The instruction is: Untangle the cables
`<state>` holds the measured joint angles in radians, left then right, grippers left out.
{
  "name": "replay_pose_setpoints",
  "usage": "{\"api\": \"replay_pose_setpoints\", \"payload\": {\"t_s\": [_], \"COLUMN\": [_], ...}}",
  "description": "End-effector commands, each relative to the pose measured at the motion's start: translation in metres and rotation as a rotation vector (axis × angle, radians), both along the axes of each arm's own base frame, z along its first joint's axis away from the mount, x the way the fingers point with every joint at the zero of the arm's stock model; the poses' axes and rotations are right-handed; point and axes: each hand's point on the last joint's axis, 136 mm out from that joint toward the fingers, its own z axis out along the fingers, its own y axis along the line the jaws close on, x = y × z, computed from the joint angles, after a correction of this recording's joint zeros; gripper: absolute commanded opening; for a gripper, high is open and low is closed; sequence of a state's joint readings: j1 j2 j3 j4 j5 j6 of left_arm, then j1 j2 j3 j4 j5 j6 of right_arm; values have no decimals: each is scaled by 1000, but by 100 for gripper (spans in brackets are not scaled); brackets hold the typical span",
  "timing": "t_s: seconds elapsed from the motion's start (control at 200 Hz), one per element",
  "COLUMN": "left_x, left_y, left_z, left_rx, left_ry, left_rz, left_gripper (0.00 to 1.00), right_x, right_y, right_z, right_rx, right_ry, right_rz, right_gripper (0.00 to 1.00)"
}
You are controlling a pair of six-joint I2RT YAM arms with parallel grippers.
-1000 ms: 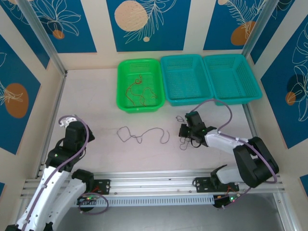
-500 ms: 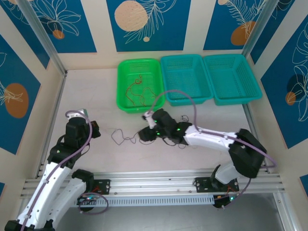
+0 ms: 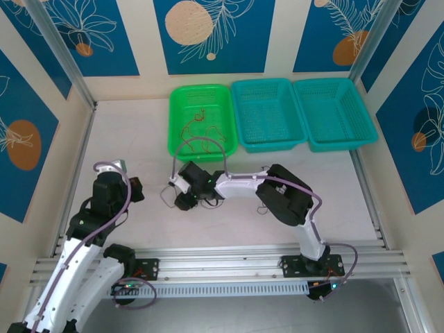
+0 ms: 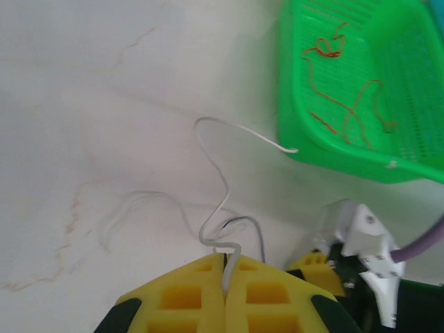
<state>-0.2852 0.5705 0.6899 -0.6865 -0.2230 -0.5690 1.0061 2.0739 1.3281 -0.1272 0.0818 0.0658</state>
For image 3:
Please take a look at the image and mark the aluminium cross rail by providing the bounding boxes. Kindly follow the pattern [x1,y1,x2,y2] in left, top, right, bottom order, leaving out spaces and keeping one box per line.
[29,242,407,285]

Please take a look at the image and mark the green plastic basket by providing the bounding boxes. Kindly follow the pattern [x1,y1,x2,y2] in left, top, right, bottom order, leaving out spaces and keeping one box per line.
[166,84,239,164]

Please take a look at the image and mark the thin grey cable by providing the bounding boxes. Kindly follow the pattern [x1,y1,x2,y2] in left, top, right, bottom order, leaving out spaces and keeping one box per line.
[160,185,178,210]

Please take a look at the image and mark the thin orange cable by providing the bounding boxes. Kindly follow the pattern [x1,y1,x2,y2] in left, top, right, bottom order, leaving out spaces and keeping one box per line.
[179,107,228,154]

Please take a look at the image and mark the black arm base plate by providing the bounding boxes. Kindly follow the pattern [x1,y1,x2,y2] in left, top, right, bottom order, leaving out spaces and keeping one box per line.
[133,258,160,281]
[281,254,345,278]

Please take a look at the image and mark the small controller board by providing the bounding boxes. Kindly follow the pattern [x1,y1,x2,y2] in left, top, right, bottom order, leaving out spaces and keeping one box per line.
[110,281,144,296]
[307,281,340,302]

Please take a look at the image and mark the slotted cable duct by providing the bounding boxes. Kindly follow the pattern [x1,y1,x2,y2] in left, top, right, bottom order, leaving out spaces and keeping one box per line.
[44,280,310,300]

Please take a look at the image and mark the blue floral wall panel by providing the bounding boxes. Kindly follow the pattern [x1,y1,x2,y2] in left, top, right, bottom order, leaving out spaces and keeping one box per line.
[0,0,73,101]
[41,0,140,77]
[153,0,278,76]
[360,0,444,94]
[292,0,377,74]
[0,49,60,223]
[375,33,444,216]

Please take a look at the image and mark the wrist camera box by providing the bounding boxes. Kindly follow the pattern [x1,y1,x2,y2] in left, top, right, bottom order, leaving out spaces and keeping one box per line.
[169,175,191,194]
[95,158,126,174]

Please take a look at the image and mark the aluminium side rail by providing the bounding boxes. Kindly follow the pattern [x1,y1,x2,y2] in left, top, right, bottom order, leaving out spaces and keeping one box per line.
[51,102,99,259]
[350,149,389,250]

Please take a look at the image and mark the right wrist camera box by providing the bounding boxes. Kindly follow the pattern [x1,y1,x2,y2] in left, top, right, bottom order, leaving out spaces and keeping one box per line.
[169,175,191,194]

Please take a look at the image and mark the teal plastic basket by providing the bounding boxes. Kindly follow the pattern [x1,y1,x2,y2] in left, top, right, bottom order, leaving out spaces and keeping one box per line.
[230,78,309,154]
[293,77,379,153]

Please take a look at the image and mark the aluminium frame post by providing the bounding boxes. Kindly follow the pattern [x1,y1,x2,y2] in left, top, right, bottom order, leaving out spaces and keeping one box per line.
[348,0,409,81]
[24,0,98,111]

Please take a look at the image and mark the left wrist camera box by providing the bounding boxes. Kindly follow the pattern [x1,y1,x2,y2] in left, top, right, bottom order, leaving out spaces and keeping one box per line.
[95,158,126,174]

